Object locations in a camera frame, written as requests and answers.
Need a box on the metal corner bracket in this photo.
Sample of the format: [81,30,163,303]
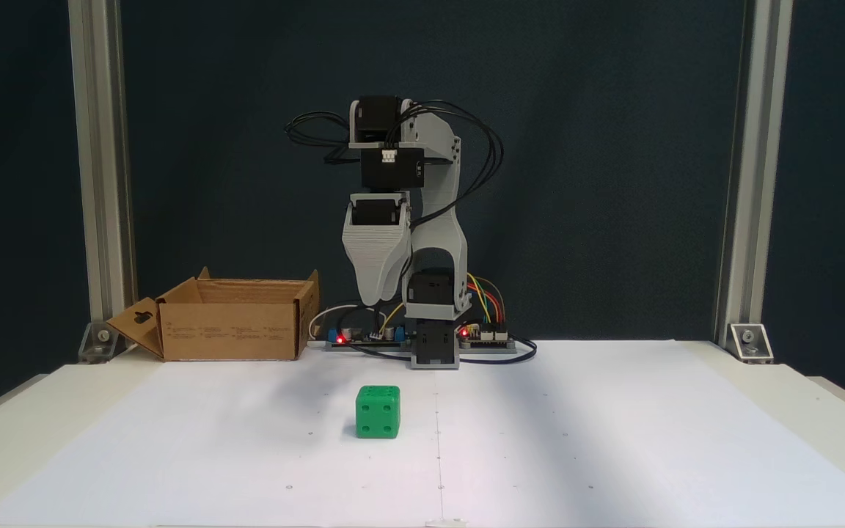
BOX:
[78,321,121,364]
[727,323,775,362]

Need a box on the driver board with jumpers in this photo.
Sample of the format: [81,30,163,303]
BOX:
[459,323,511,347]

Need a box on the black cable on table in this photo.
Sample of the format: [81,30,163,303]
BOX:
[331,336,538,365]

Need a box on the yellow jumper wire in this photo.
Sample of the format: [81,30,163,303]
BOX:
[467,274,493,327]

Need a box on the red jumper wire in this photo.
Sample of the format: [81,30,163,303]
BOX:
[469,282,502,327]

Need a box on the blue power board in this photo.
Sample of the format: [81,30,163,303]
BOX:
[327,325,414,350]

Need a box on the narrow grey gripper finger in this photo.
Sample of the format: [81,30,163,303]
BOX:
[392,248,417,303]

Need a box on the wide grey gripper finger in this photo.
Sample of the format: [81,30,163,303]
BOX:
[342,204,414,307]

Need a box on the aluminium profile post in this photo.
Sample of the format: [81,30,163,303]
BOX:
[714,0,795,349]
[68,0,137,345]

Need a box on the green die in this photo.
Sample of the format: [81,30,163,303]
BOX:
[355,385,401,440]

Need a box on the grey board mounting plate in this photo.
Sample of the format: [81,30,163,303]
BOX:
[322,339,519,355]

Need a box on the thin white cable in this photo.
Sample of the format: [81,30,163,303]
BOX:
[309,304,359,340]

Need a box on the brown cardboard box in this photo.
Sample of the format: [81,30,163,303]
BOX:
[106,267,321,362]

